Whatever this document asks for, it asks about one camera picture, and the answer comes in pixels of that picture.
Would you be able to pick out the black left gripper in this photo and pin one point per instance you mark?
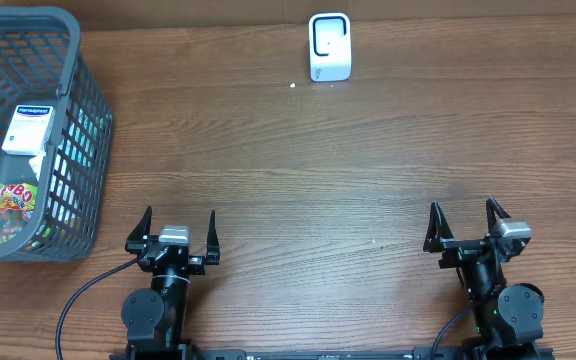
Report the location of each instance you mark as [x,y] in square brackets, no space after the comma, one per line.
[138,244]

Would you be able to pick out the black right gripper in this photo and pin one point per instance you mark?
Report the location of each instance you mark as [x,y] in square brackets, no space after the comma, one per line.
[437,239]

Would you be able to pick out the colourful Haribo candy bag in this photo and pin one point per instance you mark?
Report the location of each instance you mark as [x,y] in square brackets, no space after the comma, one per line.
[17,204]

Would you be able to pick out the teal tissue packet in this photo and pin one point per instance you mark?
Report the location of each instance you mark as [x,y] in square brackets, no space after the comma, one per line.
[81,148]

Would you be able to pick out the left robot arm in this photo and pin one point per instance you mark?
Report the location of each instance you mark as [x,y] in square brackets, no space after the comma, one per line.
[155,316]

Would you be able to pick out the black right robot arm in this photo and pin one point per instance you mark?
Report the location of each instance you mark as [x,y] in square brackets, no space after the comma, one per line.
[508,318]

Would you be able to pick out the white barcode scanner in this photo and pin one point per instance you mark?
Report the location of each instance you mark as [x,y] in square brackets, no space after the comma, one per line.
[330,47]

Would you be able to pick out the grey plastic shopping basket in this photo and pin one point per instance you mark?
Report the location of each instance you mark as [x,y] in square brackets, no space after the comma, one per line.
[41,64]

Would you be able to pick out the white Hansaplast plaster box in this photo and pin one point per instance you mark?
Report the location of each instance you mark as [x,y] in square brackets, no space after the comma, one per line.
[29,130]

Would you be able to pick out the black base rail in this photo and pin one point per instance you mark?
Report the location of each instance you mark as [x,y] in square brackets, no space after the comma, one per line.
[419,353]

